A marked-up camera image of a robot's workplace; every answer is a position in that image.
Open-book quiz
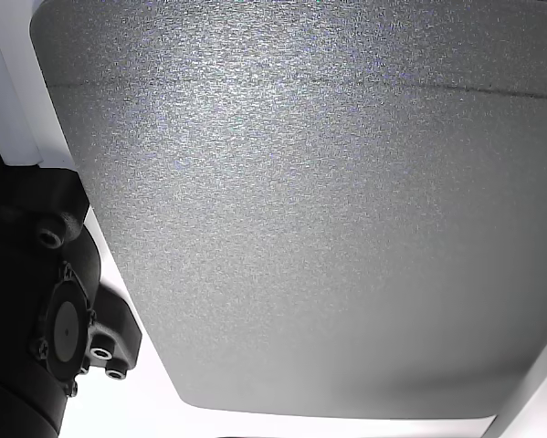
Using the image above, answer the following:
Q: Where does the large grey textured mat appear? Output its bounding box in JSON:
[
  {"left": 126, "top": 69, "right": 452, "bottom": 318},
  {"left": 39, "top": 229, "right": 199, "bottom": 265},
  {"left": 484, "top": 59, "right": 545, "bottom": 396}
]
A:
[{"left": 29, "top": 0, "right": 547, "bottom": 420}]

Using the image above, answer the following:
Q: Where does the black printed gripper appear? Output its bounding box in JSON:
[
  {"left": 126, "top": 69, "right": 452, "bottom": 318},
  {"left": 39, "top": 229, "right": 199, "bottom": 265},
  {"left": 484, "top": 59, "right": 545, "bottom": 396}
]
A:
[{"left": 0, "top": 135, "right": 143, "bottom": 438}]

